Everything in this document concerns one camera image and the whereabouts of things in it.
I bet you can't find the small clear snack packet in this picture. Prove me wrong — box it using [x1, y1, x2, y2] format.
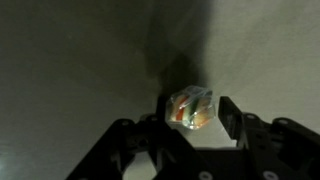
[165, 85, 217, 131]

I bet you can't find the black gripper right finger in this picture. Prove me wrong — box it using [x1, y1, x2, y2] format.
[218, 96, 320, 180]

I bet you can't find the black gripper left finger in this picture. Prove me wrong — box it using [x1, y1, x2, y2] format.
[65, 95, 215, 180]

